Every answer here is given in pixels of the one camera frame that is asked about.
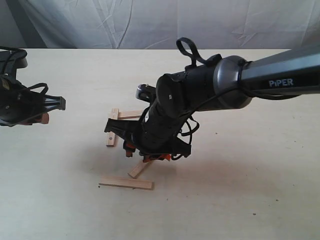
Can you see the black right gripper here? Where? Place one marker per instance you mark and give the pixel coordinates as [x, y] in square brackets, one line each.
[155, 135]

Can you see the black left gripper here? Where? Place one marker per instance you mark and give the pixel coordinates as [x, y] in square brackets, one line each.
[21, 105]

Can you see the diagonal wooden stick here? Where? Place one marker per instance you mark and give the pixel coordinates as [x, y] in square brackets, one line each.
[136, 171]

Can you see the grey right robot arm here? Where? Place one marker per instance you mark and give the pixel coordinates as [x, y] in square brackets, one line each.
[218, 83]

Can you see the white backdrop curtain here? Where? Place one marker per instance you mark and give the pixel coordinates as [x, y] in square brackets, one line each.
[157, 24]

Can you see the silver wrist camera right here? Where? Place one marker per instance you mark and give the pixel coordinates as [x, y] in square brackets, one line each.
[146, 93]

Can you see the wrist camera left mount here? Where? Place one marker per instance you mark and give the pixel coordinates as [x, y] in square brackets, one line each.
[12, 59]

